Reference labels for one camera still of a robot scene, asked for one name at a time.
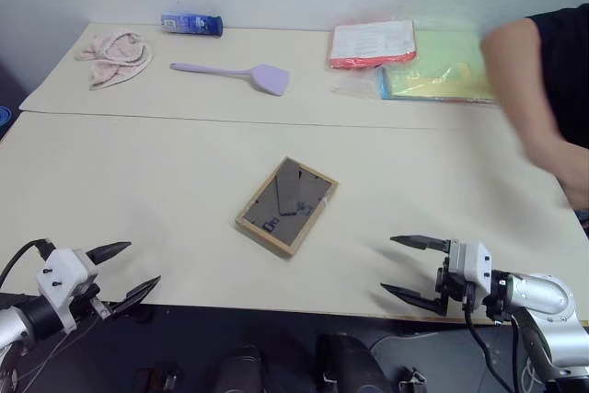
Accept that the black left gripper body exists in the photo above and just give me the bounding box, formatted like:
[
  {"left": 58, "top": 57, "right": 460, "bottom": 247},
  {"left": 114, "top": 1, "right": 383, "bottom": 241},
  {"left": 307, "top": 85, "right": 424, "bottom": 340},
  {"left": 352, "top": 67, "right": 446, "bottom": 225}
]
[{"left": 67, "top": 249, "right": 114, "bottom": 320}]

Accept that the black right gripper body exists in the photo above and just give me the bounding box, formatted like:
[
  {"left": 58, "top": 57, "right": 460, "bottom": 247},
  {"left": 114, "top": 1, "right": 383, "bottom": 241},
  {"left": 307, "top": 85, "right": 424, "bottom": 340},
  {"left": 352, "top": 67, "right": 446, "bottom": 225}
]
[{"left": 434, "top": 239, "right": 479, "bottom": 317}]

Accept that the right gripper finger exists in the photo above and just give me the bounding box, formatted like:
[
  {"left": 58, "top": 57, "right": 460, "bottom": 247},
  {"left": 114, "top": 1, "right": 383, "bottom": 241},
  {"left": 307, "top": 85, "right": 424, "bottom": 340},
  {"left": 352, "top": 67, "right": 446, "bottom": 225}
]
[
  {"left": 379, "top": 282, "right": 449, "bottom": 318},
  {"left": 389, "top": 234, "right": 450, "bottom": 254}
]

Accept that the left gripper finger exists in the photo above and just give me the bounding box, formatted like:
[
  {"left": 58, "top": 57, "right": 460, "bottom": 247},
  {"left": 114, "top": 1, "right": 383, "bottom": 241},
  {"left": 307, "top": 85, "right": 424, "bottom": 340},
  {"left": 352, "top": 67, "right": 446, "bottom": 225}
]
[
  {"left": 110, "top": 274, "right": 163, "bottom": 319},
  {"left": 86, "top": 240, "right": 133, "bottom": 266}
]

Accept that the small dark clip shape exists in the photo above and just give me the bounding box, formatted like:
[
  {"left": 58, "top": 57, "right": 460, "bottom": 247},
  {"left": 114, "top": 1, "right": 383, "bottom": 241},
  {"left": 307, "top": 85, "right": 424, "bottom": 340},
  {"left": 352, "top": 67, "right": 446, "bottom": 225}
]
[{"left": 397, "top": 366, "right": 428, "bottom": 393}]

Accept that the small dark boxy shape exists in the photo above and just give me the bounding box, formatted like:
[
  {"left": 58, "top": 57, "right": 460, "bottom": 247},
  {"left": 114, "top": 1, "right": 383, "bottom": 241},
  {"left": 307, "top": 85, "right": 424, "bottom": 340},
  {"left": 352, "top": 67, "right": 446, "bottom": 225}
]
[{"left": 134, "top": 362, "right": 181, "bottom": 393}]

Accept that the wide dark rounded shape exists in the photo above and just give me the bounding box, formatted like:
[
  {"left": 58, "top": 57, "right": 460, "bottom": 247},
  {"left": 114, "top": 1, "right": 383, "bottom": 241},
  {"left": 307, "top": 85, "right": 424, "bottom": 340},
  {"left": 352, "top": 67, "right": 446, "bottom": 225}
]
[{"left": 316, "top": 332, "right": 393, "bottom": 393}]

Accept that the narrow dark rounded shape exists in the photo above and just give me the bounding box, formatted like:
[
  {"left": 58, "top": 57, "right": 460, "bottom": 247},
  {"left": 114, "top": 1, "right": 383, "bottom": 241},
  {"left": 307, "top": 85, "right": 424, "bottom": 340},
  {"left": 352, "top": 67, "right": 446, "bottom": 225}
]
[{"left": 214, "top": 344, "right": 269, "bottom": 393}]

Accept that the green yellow coloured paper pack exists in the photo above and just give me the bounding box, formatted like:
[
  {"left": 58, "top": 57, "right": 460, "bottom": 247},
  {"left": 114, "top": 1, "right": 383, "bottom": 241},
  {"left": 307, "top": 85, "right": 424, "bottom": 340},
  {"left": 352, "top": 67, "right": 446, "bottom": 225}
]
[{"left": 378, "top": 28, "right": 501, "bottom": 105}]

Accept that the pink crumpled towel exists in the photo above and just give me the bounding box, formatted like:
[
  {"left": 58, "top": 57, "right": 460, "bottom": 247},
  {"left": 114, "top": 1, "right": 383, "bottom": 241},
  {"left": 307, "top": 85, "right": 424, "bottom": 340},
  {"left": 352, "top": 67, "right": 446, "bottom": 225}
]
[{"left": 75, "top": 31, "right": 154, "bottom": 92}]

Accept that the red packet with white sheet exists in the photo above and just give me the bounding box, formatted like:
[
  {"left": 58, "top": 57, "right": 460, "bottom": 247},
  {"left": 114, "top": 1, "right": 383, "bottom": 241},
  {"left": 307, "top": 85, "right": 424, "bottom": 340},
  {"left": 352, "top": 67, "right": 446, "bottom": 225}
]
[{"left": 328, "top": 19, "right": 421, "bottom": 72}]

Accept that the purple silicone spatula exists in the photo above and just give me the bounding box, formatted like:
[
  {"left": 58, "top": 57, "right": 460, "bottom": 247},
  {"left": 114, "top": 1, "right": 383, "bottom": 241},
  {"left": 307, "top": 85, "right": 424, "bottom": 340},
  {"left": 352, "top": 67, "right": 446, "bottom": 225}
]
[{"left": 168, "top": 62, "right": 291, "bottom": 98}]

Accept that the person's black shirt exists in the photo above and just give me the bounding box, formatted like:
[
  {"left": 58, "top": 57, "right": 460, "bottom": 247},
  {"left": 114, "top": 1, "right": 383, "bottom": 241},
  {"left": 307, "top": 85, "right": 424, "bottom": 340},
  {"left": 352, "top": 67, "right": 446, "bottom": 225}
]
[{"left": 525, "top": 3, "right": 589, "bottom": 151}]

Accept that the blue cylindrical bottle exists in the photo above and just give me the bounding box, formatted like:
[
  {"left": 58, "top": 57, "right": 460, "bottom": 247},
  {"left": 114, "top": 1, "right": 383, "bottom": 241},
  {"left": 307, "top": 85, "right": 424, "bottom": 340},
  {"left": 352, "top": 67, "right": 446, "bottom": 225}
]
[{"left": 160, "top": 13, "right": 225, "bottom": 38}]

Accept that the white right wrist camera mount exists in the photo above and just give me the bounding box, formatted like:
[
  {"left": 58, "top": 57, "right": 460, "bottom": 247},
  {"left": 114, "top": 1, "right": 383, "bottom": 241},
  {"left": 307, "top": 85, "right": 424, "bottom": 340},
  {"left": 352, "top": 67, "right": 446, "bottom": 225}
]
[{"left": 447, "top": 239, "right": 494, "bottom": 309}]

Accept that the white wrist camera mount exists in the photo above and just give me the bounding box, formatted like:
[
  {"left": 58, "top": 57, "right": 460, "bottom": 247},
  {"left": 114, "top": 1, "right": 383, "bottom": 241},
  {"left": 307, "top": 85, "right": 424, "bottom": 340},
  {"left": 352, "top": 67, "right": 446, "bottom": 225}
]
[
  {"left": 447, "top": 239, "right": 494, "bottom": 309},
  {"left": 36, "top": 248, "right": 100, "bottom": 335}
]

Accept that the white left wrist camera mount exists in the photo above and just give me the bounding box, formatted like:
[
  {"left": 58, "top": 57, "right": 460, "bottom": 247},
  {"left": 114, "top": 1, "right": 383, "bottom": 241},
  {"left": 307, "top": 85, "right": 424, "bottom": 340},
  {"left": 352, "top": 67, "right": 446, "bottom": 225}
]
[{"left": 36, "top": 248, "right": 100, "bottom": 335}]

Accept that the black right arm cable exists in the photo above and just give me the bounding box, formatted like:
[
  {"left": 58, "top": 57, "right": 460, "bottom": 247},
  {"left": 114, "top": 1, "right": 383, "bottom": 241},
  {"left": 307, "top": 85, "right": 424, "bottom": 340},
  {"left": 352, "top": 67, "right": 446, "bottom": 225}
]
[{"left": 462, "top": 282, "right": 522, "bottom": 393}]

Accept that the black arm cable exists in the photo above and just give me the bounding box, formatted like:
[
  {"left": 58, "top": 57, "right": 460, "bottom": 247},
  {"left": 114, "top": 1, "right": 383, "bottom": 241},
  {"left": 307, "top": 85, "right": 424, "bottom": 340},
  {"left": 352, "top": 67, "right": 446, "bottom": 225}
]
[
  {"left": 0, "top": 237, "right": 54, "bottom": 291},
  {"left": 462, "top": 282, "right": 522, "bottom": 393}
]

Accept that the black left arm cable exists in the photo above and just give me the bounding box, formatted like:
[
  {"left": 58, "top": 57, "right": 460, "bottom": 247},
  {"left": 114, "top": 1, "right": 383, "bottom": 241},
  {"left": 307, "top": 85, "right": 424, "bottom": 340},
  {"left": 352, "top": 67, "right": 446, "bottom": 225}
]
[{"left": 0, "top": 237, "right": 54, "bottom": 291}]

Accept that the wooden picture frame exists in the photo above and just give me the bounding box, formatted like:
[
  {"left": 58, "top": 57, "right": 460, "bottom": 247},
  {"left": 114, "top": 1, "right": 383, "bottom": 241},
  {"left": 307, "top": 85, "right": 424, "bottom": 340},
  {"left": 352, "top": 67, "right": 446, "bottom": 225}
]
[{"left": 235, "top": 156, "right": 341, "bottom": 258}]

